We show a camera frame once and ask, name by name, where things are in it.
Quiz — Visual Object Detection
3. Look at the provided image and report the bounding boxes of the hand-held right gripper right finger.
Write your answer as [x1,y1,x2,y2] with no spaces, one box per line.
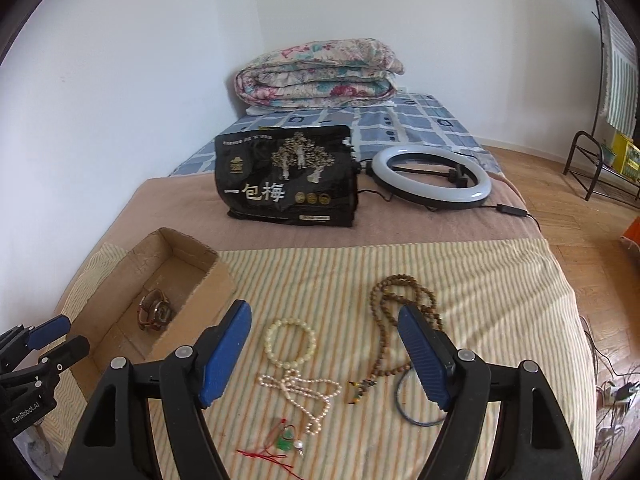
[397,304,583,480]

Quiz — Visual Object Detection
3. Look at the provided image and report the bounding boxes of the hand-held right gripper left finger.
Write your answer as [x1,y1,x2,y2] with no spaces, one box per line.
[57,300,253,480]

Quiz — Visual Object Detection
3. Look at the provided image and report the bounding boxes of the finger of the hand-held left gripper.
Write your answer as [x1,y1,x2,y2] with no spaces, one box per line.
[36,336,91,377]
[0,315,72,361]

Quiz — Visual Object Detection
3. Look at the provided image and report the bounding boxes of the cream bead bracelet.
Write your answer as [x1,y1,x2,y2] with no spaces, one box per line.
[264,317,319,362]

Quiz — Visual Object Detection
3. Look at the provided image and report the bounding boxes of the thin blue bangle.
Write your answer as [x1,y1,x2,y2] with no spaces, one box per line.
[396,367,451,427]

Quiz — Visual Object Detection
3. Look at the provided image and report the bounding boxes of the cardboard box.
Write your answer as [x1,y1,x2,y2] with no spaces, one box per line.
[54,227,238,406]

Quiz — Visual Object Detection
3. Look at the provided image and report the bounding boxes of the white pearl necklace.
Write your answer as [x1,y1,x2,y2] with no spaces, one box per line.
[258,367,342,435]

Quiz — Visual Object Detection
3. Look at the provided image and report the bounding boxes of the brown wooden bead necklace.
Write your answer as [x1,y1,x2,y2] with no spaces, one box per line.
[348,274,446,406]

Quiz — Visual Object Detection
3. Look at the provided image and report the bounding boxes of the jade pendant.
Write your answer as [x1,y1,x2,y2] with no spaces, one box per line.
[236,417,307,464]

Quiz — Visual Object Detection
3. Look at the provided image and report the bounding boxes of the yellow striped towel blanket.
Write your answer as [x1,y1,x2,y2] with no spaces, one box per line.
[40,237,599,480]

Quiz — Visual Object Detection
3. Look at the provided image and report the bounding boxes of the brown blanket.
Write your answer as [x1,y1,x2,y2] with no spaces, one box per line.
[52,162,544,313]

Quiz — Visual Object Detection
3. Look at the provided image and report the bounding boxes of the black printed snack bag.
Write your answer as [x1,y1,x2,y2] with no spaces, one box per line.
[215,125,360,229]

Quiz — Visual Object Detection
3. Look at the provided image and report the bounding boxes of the blue checked bedsheet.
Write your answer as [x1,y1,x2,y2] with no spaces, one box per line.
[167,92,501,179]

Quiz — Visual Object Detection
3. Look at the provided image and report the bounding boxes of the orange cloth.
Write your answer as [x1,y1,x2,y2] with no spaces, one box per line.
[620,219,640,252]

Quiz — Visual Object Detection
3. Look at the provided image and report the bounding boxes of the black metal clothes rack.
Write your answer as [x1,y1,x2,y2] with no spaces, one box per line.
[563,0,640,207]

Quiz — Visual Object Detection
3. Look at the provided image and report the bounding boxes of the yellow box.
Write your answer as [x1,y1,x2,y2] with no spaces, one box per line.
[612,132,640,182]

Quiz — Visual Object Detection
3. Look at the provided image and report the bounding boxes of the folded floral quilt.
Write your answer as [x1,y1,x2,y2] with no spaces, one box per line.
[235,37,405,110]

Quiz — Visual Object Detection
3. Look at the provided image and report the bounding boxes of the hanging striped cloth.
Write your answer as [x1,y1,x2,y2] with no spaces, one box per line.
[600,2,640,134]

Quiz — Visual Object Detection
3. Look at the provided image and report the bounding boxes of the brown strap wristwatch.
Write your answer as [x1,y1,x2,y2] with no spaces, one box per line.
[138,289,174,334]

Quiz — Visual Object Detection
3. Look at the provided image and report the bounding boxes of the white ring light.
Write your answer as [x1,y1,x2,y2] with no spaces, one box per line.
[371,146,493,210]

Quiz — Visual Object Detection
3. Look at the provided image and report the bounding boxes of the floor plug and cables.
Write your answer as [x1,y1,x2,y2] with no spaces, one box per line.
[582,315,640,413]

